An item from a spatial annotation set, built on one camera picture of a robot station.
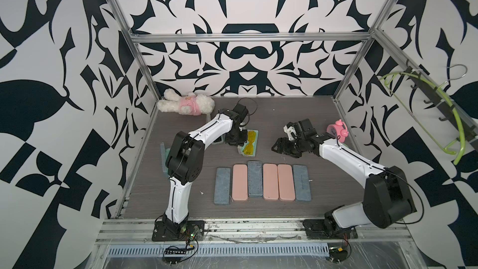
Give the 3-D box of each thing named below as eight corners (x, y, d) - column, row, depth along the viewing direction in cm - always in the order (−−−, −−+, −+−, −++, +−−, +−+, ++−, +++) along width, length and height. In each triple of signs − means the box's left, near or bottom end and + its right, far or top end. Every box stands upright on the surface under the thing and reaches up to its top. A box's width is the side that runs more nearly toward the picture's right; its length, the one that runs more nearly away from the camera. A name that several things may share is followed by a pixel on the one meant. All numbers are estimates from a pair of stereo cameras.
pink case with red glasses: (231, 200, 82) (230, 198, 81) (232, 166, 93) (231, 164, 91) (248, 200, 83) (248, 198, 81) (247, 166, 93) (247, 164, 91)
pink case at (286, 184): (279, 200, 83) (280, 198, 81) (277, 165, 93) (278, 163, 91) (294, 201, 82) (295, 200, 80) (291, 166, 93) (292, 164, 91)
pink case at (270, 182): (263, 200, 83) (264, 198, 81) (261, 165, 93) (261, 163, 91) (280, 200, 83) (281, 198, 81) (275, 165, 93) (276, 163, 91)
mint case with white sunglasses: (248, 197, 83) (248, 195, 81) (247, 163, 94) (247, 160, 92) (263, 197, 83) (264, 196, 81) (261, 163, 94) (261, 160, 92)
